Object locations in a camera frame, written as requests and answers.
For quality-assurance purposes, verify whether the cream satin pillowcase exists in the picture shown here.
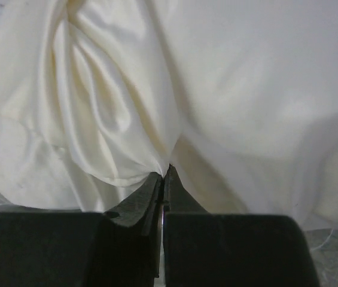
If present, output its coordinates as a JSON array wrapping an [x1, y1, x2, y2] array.
[[0, 1, 338, 230]]

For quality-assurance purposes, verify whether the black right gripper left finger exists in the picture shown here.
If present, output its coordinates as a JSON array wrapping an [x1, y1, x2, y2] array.
[[0, 173, 162, 286]]

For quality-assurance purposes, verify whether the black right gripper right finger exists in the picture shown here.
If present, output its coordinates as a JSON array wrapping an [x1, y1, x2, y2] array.
[[163, 167, 319, 286]]

